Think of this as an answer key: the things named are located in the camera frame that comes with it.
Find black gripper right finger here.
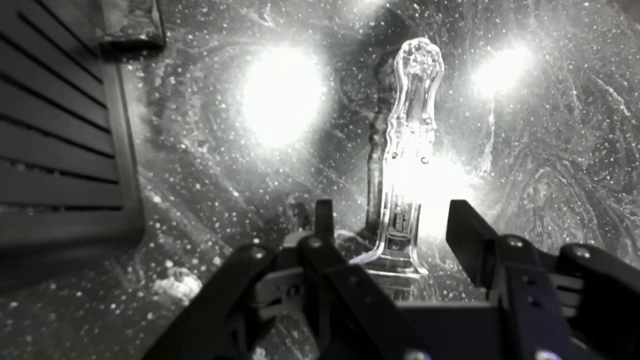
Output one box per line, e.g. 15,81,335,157
445,200,640,360

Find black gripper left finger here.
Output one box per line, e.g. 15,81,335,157
141,200,427,360

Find clear plastic scoop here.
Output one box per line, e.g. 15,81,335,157
352,35,444,278

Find black divided organizer box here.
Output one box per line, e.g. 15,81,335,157
0,0,144,292

